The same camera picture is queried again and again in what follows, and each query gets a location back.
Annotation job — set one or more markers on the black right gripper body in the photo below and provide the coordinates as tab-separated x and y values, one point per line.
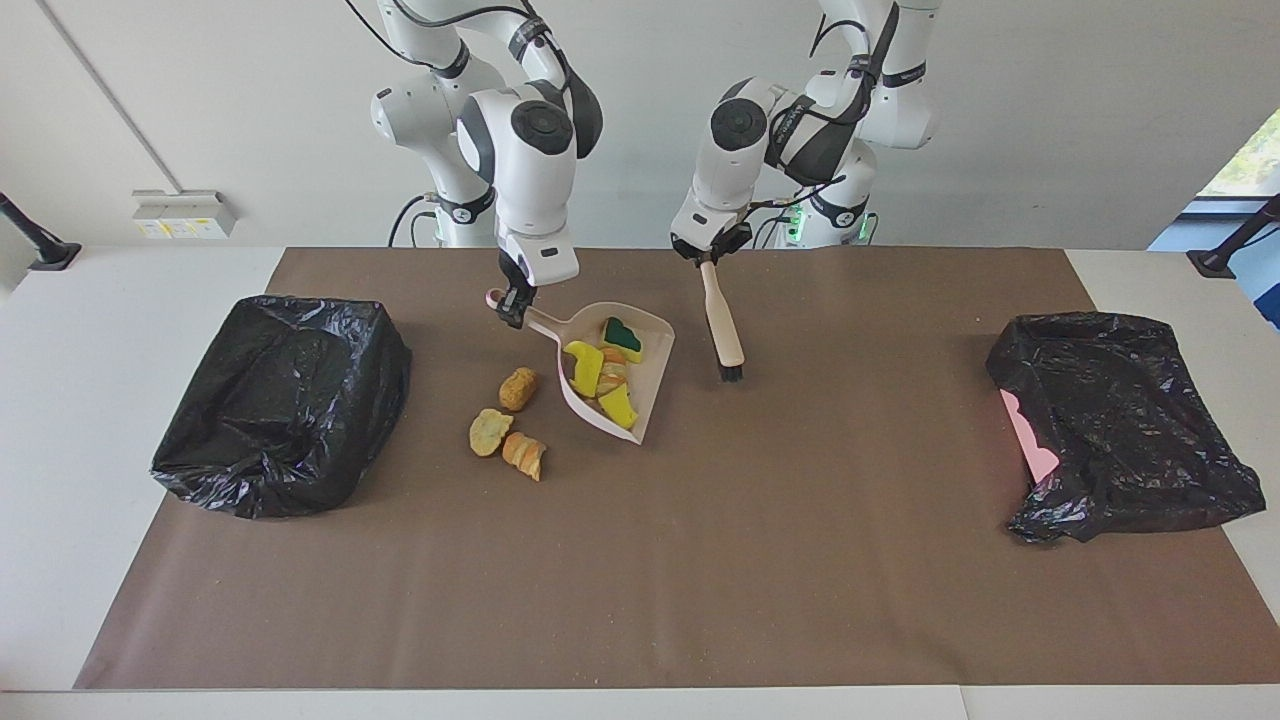
518	278

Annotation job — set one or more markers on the striped croissant bread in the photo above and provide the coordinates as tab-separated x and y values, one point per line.
525	456
613	375

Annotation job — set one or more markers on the brown bread roll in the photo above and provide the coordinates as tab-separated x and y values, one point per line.
518	388

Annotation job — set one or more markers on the white wall socket box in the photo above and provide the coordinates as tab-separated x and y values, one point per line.
185	214

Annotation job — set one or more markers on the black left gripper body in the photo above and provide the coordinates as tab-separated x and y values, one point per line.
710	242

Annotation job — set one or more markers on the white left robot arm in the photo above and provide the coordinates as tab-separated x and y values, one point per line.
730	170

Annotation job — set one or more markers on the black trash bag bin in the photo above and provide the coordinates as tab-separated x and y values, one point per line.
280	410

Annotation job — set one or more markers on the pale pink plastic dustpan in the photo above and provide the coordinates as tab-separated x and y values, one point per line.
655	350

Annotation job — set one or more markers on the yellow sponge with green pad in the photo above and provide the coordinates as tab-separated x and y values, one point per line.
620	335

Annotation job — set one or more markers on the yellow sponge piece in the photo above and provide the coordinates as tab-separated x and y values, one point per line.
582	368
620	408

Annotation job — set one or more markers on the pale yellowish bread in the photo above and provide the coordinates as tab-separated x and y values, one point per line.
489	433

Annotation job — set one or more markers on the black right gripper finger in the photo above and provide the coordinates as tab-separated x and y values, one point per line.
522	305
506	310

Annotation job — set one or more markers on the window with green view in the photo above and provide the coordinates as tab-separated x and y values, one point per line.
1250	160

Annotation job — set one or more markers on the black trash bag over pink bin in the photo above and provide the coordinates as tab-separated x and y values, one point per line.
1130	420

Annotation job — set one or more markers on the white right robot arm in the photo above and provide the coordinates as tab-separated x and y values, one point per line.
530	170

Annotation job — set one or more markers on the brown paper table mat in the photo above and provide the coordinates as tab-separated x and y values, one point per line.
640	620

